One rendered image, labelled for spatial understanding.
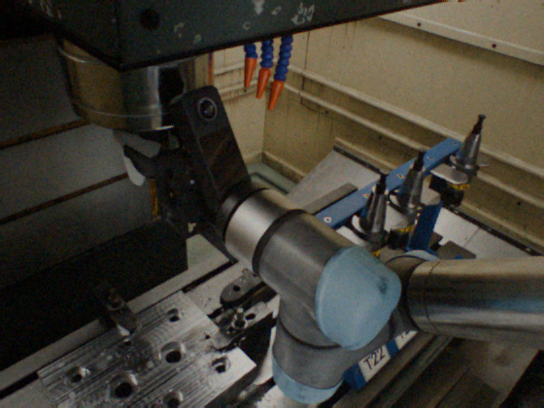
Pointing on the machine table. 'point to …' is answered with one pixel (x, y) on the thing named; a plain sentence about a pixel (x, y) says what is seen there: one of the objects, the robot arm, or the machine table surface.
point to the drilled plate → (220, 383)
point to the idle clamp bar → (241, 291)
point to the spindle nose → (128, 88)
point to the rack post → (426, 221)
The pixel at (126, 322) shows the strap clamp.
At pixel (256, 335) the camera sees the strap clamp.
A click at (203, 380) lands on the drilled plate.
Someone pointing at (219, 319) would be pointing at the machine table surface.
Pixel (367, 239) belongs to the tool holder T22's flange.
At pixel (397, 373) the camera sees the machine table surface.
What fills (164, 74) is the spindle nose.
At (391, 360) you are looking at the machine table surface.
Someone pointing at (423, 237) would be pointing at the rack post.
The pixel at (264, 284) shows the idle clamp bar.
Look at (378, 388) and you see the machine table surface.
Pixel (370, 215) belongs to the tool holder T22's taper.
